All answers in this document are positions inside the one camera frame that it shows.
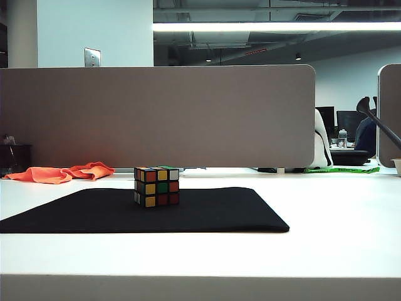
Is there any metal wall outlet plate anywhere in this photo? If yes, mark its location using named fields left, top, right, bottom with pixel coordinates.
left=84, top=47, right=102, bottom=68

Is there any orange cloth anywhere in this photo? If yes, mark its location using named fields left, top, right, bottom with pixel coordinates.
left=3, top=161, right=116, bottom=185

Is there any multicolour puzzle cube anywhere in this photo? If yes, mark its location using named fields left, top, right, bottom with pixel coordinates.
left=133, top=166, right=180, bottom=209

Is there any long ceiling light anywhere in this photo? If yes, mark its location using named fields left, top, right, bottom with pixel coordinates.
left=152, top=21, right=401, bottom=32

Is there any black mouse pad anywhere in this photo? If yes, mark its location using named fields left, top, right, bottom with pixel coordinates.
left=0, top=187, right=291, bottom=235

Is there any green tape strip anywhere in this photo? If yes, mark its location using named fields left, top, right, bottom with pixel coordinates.
left=303, top=166, right=380, bottom=175

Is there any small black monitor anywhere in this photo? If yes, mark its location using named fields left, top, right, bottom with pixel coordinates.
left=316, top=106, right=335, bottom=139

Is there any person in navy shirt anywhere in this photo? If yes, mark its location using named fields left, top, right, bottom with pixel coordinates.
left=355, top=117, right=378, bottom=151

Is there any wide black monitor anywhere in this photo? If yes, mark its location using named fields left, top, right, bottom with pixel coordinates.
left=336, top=110, right=377, bottom=142

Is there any brown divider with grey frame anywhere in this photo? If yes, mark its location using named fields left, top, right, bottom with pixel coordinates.
left=377, top=63, right=401, bottom=169

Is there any gray desk divider panel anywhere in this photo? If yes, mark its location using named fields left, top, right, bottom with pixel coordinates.
left=0, top=64, right=316, bottom=169

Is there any white bag with black strap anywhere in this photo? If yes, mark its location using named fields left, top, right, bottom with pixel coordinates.
left=314, top=110, right=334, bottom=167

